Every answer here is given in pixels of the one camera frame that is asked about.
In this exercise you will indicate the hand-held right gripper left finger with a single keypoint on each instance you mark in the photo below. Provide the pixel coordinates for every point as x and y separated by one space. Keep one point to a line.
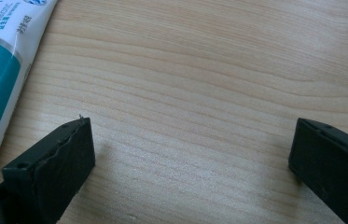
56 165

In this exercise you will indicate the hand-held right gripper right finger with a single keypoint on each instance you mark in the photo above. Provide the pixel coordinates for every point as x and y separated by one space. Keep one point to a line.
333 165

